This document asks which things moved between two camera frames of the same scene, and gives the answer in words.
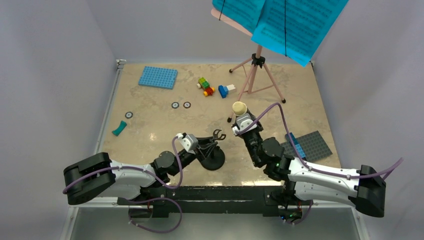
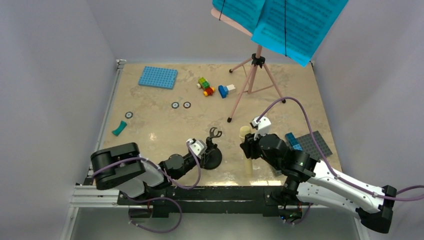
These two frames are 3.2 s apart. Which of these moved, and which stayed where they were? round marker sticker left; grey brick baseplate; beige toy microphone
Moved: beige toy microphone
Stayed: grey brick baseplate; round marker sticker left
